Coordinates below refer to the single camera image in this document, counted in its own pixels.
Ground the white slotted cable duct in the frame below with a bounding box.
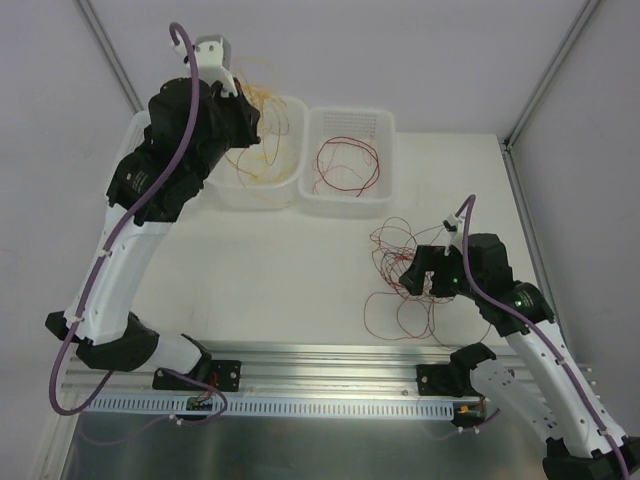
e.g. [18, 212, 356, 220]
[87, 394, 454, 421]

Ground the red thin wire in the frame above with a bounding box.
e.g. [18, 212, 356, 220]
[362, 215, 456, 349]

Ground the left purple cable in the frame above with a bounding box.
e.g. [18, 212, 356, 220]
[50, 22, 229, 434]

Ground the right aluminium frame post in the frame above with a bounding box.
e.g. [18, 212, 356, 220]
[502, 0, 603, 151]

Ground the left aluminium frame post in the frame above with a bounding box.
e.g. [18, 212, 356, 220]
[72, 0, 144, 113]

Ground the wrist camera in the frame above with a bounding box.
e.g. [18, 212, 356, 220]
[192, 35, 239, 99]
[443, 213, 468, 255]

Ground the right white perforated basket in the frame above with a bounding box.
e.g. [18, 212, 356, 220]
[298, 107, 396, 218]

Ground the aluminium frame post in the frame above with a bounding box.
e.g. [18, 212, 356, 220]
[502, 0, 603, 151]
[72, 0, 144, 113]

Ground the white perforated basket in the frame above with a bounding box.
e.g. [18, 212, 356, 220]
[115, 110, 150, 164]
[298, 107, 396, 218]

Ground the purple cable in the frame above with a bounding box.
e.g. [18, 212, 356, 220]
[50, 22, 229, 434]
[457, 195, 634, 480]

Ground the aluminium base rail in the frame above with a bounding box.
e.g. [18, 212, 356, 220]
[60, 341, 540, 399]

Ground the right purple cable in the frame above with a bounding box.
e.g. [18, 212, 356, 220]
[457, 195, 634, 480]

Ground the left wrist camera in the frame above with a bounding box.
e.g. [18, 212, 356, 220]
[192, 35, 239, 99]

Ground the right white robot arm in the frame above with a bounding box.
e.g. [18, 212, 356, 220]
[400, 233, 639, 479]

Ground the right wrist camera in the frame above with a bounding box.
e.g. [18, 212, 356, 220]
[443, 213, 468, 255]

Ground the red wire in basket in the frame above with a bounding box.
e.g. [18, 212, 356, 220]
[312, 136, 381, 196]

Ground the left white perforated basket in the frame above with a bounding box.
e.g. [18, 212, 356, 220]
[115, 110, 150, 164]

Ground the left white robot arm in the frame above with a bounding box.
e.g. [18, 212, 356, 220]
[45, 78, 260, 389]

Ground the middle white plastic tub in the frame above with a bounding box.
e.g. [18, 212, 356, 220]
[205, 96, 308, 210]

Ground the yellow thin wire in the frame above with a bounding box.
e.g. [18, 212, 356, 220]
[222, 57, 291, 189]

